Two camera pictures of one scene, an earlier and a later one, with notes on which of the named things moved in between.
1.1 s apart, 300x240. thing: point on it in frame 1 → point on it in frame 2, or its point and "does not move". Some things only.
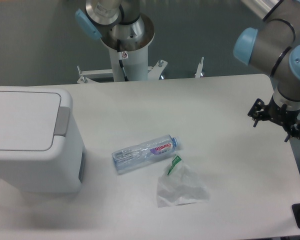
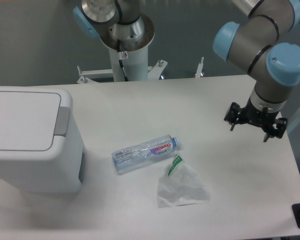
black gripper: (283, 118) → (262, 117)
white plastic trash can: (35, 143) does not move
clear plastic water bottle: (124, 159) does not move
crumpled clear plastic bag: (177, 185) does not move
